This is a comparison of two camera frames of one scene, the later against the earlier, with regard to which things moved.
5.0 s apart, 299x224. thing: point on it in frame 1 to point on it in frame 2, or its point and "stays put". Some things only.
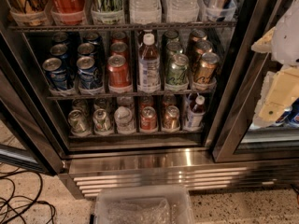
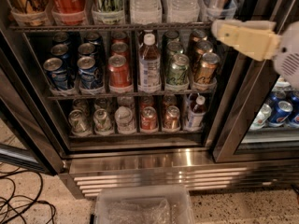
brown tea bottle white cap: (149, 77) stays put
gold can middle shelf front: (206, 67) stays put
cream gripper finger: (279, 90) to (259, 44)
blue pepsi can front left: (55, 74) stays put
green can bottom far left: (78, 125) stays put
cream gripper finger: (264, 44) to (250, 24)
